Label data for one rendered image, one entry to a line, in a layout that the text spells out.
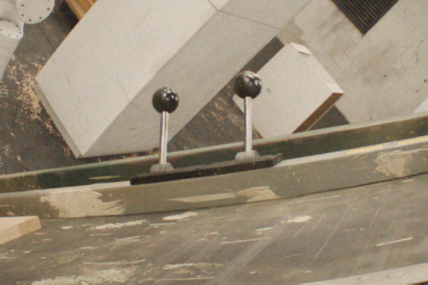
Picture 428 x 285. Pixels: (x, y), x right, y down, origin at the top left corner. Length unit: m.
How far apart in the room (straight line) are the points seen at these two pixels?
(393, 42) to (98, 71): 5.94
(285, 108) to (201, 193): 4.92
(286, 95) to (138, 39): 2.67
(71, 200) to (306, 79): 4.83
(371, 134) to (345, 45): 7.94
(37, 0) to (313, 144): 0.49
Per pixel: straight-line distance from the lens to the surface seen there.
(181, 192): 0.88
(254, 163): 0.84
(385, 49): 8.84
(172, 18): 3.21
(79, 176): 1.24
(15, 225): 0.87
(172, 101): 0.94
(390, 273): 0.23
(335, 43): 9.01
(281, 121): 5.79
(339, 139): 1.05
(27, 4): 0.99
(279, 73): 5.80
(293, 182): 0.83
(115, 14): 3.39
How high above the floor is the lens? 1.78
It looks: 20 degrees down
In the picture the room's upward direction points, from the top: 46 degrees clockwise
